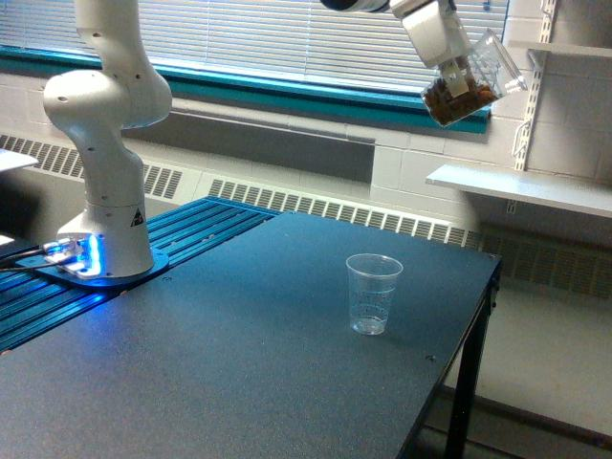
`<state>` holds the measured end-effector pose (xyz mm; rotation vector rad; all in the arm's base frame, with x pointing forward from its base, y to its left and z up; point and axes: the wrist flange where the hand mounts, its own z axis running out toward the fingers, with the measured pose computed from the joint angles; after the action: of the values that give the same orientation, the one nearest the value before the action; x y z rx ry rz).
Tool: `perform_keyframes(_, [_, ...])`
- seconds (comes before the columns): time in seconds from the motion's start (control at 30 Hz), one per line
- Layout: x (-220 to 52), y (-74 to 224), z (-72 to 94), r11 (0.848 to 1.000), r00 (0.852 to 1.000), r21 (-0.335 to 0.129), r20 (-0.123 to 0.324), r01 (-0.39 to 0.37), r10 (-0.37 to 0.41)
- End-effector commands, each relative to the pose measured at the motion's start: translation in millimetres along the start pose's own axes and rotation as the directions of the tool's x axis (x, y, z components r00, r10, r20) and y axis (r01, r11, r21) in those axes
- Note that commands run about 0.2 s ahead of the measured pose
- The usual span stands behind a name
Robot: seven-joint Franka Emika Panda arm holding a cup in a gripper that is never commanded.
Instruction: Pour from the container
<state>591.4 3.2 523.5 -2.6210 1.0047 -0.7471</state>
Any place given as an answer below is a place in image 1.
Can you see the clear plastic cup on table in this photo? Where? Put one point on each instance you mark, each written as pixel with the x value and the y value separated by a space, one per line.
pixel 372 282

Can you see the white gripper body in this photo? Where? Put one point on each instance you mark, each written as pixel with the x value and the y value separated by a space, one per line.
pixel 434 28

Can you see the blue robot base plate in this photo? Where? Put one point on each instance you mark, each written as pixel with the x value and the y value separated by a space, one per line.
pixel 160 265

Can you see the white wall shelf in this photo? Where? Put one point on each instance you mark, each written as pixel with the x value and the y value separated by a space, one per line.
pixel 559 50
pixel 533 188

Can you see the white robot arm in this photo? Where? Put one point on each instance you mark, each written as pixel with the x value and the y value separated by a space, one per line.
pixel 93 107

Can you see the baseboard radiator grille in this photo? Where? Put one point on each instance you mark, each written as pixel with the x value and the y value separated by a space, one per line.
pixel 224 206

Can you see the clear cup with brown pellets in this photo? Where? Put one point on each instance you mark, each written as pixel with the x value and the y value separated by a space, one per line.
pixel 490 73

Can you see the white object at left edge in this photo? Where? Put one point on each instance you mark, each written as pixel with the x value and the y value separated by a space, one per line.
pixel 10 160

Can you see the white window blinds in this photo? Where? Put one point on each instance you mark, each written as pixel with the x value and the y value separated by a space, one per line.
pixel 300 41

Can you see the white lower wall shelf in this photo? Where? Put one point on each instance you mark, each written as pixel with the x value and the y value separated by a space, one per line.
pixel 533 188

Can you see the white shelf bracket rail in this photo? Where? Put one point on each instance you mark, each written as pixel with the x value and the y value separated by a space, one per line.
pixel 523 133

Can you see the blue slotted aluminium rail bed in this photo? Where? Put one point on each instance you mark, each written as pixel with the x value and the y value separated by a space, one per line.
pixel 101 242

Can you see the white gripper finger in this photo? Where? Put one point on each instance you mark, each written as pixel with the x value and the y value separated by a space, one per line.
pixel 454 78

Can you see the white upper wall shelf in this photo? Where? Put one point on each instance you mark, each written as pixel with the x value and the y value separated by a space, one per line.
pixel 559 50

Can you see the black table leg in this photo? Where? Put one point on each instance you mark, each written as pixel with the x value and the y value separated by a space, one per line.
pixel 468 374

